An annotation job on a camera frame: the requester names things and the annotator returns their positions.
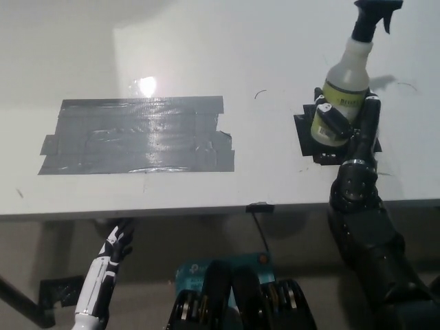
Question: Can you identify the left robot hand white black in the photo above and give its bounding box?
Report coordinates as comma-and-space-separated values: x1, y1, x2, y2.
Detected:
73, 221, 135, 330

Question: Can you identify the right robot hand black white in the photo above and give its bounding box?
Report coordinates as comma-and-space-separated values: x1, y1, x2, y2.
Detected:
312, 87, 384, 164

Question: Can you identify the white spray bottle black trigger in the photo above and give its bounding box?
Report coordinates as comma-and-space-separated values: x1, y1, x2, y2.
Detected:
310, 0, 404, 144

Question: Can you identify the robot torso black teal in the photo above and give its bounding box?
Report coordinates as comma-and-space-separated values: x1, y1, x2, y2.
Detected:
166, 252, 317, 330

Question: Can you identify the black floor tape piece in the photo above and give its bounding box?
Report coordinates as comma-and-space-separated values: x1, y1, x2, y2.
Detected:
39, 274, 87, 309

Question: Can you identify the black tape square patch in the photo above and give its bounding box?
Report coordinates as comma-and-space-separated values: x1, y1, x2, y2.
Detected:
294, 102, 383, 167

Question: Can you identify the black metal table leg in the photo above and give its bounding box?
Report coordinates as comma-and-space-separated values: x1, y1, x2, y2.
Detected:
0, 274, 56, 328

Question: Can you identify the black clip on table edge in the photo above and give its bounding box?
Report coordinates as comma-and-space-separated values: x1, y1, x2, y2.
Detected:
245, 203, 275, 213

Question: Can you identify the thin black cable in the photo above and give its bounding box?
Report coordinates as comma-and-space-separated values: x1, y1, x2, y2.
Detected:
252, 211, 272, 254

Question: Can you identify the grey duct tape patch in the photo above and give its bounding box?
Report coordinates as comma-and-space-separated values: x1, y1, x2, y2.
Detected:
38, 96, 237, 177

